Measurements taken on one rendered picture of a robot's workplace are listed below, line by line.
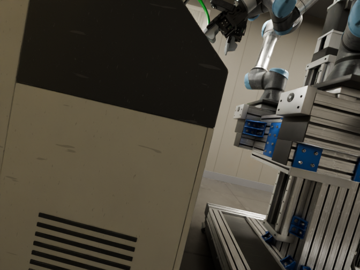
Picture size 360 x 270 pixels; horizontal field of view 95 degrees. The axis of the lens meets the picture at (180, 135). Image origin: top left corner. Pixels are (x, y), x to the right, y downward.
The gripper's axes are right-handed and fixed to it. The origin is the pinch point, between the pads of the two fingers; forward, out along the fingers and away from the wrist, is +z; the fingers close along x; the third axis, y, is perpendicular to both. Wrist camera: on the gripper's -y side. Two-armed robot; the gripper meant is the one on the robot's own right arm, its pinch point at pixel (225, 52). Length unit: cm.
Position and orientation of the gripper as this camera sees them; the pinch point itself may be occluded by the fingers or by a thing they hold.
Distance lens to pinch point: 102.5
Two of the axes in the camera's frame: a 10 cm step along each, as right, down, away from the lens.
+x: 0.5, -0.5, 10.0
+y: 9.7, 2.3, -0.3
